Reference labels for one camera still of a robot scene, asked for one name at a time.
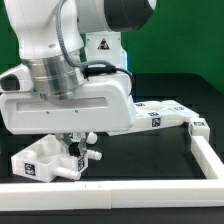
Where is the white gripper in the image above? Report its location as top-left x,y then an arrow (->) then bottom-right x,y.
0,65 -> 136,156

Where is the rear long white bar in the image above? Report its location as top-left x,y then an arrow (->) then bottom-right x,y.
135,100 -> 199,121

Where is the white chair seat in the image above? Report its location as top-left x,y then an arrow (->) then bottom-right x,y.
10,134 -> 103,183

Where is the white obstacle fence wall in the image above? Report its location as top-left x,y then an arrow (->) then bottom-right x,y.
0,136 -> 224,211

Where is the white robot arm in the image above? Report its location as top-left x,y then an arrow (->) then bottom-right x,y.
0,0 -> 157,156

